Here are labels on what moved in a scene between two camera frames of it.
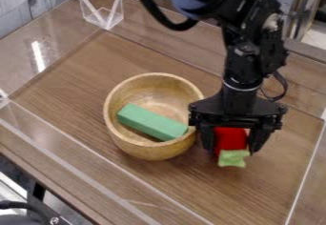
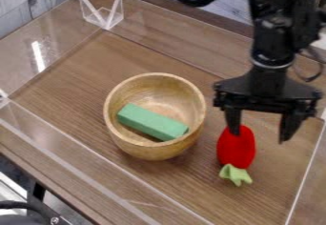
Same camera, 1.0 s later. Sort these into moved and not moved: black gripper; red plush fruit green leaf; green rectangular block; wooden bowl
Moved: black gripper; red plush fruit green leaf
Not moved: green rectangular block; wooden bowl
